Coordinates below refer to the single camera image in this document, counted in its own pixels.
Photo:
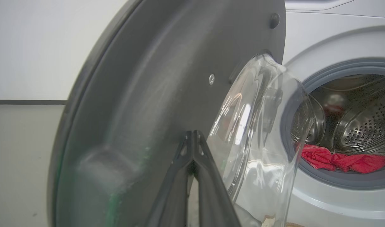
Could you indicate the white front-load washing machine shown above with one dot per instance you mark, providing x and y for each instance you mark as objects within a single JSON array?
[{"x": 337, "y": 34}]

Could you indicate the red cloth garment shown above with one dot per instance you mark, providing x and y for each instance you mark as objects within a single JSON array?
[{"x": 353, "y": 162}]

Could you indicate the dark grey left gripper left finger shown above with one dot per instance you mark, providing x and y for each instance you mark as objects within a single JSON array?
[{"x": 173, "y": 189}]

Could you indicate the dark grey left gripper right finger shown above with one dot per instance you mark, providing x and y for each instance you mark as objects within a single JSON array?
[{"x": 211, "y": 195}]

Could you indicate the round black glass washer door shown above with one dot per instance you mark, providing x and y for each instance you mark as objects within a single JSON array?
[{"x": 148, "y": 78}]

